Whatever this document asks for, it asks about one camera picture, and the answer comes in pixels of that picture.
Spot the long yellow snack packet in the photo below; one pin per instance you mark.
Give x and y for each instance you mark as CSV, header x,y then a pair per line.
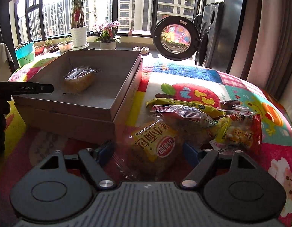
x,y
209,110

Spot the red small flower pot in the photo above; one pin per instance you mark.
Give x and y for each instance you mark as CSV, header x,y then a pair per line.
x,y
39,49

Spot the red yellow popcorn snack bag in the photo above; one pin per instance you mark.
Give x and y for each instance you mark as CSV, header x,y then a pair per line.
x,y
238,132

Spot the small round planter bowl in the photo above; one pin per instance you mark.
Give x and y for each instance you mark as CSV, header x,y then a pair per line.
x,y
65,46

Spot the pair of white slippers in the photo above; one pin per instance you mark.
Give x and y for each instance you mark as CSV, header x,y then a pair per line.
x,y
144,50

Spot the pink curtain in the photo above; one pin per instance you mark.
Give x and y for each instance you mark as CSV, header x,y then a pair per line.
x,y
264,52

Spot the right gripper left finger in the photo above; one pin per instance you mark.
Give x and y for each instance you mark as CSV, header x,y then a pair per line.
x,y
93,162

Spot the red clear snack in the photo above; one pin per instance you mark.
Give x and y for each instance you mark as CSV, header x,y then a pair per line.
x,y
178,113

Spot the small brown snack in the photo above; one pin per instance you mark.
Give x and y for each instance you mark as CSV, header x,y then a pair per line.
x,y
228,104

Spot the teal plastic basin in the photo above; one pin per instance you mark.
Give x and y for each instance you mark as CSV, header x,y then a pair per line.
x,y
24,50

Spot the clear bread loaf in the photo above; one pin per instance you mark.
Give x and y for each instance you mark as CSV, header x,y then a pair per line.
x,y
80,78

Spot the colourful cartoon bed blanket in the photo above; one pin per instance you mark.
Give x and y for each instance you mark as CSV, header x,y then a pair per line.
x,y
26,146

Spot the green plastic bucket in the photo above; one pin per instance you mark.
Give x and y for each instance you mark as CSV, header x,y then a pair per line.
x,y
26,59

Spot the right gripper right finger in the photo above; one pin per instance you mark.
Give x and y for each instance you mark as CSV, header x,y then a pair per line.
x,y
203,162

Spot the tall bamboo in white pot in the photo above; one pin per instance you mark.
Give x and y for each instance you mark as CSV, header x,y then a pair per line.
x,y
78,26

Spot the dark grey washing machine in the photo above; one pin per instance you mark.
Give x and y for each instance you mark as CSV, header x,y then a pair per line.
x,y
209,30

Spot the round washing machine door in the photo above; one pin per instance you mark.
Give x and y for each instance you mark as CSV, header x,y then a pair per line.
x,y
176,38

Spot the yellow small bread packet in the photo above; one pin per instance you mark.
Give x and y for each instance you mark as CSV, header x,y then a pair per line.
x,y
148,151

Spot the brown cardboard box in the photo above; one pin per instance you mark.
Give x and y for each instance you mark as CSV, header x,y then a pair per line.
x,y
94,115

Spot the pink flowering potted plant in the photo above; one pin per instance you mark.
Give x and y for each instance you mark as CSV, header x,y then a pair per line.
x,y
107,35

